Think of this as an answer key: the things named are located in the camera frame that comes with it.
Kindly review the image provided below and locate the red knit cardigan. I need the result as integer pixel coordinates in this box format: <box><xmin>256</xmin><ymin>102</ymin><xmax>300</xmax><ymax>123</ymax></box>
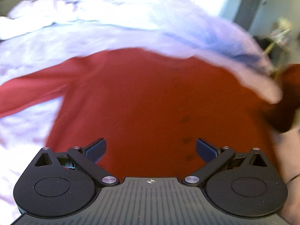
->
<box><xmin>0</xmin><ymin>47</ymin><xmax>300</xmax><ymax>183</ymax></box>

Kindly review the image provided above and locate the lilac crumpled duvet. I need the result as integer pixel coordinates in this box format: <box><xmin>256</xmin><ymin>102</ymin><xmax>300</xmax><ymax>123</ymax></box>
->
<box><xmin>1</xmin><ymin>0</ymin><xmax>281</xmax><ymax>223</ymax></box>

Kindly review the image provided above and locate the white side table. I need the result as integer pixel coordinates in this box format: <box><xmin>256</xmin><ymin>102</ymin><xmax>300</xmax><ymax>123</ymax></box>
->
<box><xmin>264</xmin><ymin>17</ymin><xmax>293</xmax><ymax>55</ymax></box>

